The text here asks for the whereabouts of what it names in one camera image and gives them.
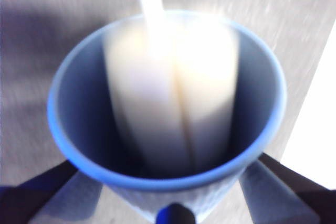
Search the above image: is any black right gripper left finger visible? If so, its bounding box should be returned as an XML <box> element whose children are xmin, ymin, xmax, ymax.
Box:
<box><xmin>0</xmin><ymin>159</ymin><xmax>79</xmax><ymax>224</ymax></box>

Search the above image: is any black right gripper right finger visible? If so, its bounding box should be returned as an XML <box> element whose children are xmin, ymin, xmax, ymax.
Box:
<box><xmin>258</xmin><ymin>153</ymin><xmax>336</xmax><ymax>224</ymax></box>

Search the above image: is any blue ribbed plastic cup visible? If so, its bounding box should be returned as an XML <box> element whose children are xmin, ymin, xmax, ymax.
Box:
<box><xmin>47</xmin><ymin>10</ymin><xmax>288</xmax><ymax>224</ymax></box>

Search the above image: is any sponge cup brush grey handle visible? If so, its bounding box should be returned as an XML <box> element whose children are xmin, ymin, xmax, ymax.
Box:
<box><xmin>103</xmin><ymin>0</ymin><xmax>240</xmax><ymax>179</ymax></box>

